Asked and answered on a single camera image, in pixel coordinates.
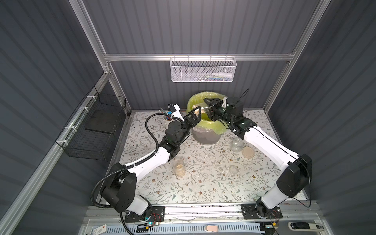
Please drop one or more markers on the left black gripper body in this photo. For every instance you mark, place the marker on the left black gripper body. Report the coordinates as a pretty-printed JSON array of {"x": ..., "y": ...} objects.
[{"x": 191, "y": 119}]

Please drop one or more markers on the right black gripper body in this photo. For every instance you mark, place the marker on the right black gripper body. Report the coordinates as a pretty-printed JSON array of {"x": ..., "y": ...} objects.
[{"x": 216, "y": 105}]

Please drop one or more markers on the oatmeal jar with beige lid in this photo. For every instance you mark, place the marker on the oatmeal jar with beige lid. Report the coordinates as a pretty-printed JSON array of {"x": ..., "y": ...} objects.
[{"x": 237, "y": 144}]

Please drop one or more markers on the beige jar lid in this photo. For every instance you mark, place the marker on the beige jar lid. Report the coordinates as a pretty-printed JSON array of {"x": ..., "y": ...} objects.
[{"x": 248, "y": 152}]

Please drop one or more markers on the clear plastic jar lid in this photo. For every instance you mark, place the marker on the clear plastic jar lid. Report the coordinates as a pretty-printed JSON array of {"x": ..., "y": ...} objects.
[{"x": 233, "y": 169}]

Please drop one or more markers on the glass oatmeal jar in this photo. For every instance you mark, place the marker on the glass oatmeal jar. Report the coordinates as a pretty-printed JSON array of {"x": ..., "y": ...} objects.
[
  {"x": 204, "y": 111},
  {"x": 179, "y": 168}
]

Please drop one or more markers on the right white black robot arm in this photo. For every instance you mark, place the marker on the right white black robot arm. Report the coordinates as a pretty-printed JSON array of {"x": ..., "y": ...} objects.
[{"x": 296, "y": 169}]

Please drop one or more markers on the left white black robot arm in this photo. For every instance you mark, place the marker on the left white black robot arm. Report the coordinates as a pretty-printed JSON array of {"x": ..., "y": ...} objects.
[{"x": 117, "y": 189}]

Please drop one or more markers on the green plastic bin liner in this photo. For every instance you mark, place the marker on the green plastic bin liner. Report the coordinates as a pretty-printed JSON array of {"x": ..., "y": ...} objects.
[{"x": 198, "y": 99}]

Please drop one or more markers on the grey trash bin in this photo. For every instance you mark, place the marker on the grey trash bin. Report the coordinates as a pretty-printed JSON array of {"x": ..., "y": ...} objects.
[{"x": 205, "y": 136}]

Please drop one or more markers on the pens bundle in cup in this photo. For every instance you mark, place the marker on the pens bundle in cup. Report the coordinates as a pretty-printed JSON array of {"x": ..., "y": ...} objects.
[{"x": 165, "y": 112}]

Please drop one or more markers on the white bottle in basket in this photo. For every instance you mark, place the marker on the white bottle in basket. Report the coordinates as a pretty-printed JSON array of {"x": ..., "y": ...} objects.
[{"x": 223, "y": 75}]

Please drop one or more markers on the floral table mat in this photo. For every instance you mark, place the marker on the floral table mat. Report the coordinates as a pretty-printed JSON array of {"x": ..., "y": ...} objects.
[{"x": 207, "y": 178}]

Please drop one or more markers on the pink eraser block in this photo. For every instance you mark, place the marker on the pink eraser block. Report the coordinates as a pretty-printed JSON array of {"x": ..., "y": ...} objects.
[{"x": 212, "y": 228}]

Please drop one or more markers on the white card with red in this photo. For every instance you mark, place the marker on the white card with red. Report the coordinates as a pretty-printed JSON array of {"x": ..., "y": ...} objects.
[{"x": 100, "y": 230}]

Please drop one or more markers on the white black stapler device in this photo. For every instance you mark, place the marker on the white black stapler device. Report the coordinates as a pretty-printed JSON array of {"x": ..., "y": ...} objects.
[{"x": 305, "y": 227}]

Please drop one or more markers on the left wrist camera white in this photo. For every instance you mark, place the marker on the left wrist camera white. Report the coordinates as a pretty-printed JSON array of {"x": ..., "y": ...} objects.
[{"x": 174, "y": 111}]

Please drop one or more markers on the white wire mesh basket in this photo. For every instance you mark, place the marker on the white wire mesh basket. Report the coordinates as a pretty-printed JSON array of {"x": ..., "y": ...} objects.
[{"x": 199, "y": 70}]

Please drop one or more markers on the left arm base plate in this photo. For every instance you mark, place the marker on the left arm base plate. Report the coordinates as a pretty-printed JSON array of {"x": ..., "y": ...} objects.
[{"x": 153, "y": 213}]

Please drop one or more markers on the black wire basket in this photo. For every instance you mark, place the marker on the black wire basket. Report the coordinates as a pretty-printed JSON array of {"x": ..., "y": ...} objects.
[{"x": 95, "y": 132}]

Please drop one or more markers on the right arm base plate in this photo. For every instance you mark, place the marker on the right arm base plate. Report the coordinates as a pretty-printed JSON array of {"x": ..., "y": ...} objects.
[{"x": 258, "y": 211}]

